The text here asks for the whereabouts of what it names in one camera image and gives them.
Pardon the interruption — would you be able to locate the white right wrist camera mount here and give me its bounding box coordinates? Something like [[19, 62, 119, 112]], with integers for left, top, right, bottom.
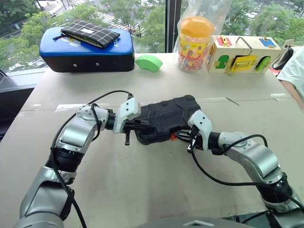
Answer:
[[187, 109, 214, 150]]

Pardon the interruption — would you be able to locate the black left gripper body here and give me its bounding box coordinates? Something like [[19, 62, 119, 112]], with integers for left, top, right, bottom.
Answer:
[[123, 118, 143, 146]]

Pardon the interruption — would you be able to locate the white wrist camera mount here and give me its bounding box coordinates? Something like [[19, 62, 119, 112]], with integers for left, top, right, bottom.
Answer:
[[113, 96, 141, 134], [187, 109, 214, 150]]

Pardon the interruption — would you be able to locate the dark grey rounded shape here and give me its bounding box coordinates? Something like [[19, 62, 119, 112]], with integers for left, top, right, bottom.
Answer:
[[135, 216, 257, 228]]

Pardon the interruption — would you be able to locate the black plastic tool case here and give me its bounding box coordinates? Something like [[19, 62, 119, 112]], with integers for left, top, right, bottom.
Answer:
[[135, 95, 202, 145]]

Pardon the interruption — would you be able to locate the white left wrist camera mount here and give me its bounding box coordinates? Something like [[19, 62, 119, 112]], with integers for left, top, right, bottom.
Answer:
[[113, 96, 141, 134]]

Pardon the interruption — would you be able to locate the colourful jar with orange lid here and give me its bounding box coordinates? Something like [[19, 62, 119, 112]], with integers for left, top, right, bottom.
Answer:
[[178, 16, 216, 73]]

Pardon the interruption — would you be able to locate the person in white shirt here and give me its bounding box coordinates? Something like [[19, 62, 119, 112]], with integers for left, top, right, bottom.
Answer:
[[276, 46, 304, 110]]

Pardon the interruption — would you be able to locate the wooden latch lock box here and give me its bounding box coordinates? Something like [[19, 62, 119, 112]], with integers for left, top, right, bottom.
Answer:
[[206, 35, 283, 77]]

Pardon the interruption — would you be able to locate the dark window frame post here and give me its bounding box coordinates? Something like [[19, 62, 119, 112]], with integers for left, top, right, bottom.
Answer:
[[165, 0, 182, 53]]

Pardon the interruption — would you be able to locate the clear plastic bag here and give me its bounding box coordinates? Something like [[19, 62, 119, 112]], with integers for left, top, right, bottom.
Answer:
[[172, 0, 235, 75]]

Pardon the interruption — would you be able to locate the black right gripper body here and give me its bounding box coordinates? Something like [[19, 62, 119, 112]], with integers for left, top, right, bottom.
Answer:
[[187, 125, 205, 153]]

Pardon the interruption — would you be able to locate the black white checked pouch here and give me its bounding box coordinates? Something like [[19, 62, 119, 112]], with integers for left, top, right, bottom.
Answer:
[[53, 20, 121, 50]]

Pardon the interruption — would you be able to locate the green curved foam block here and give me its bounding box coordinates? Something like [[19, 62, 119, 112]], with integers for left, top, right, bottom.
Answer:
[[135, 54, 164, 73]]

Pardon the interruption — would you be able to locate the blue and black padded case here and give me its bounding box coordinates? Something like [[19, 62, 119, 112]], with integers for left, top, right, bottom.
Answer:
[[39, 26, 135, 73]]

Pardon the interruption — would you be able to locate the black bag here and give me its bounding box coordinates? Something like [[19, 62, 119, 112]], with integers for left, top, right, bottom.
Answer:
[[270, 47, 295, 71]]

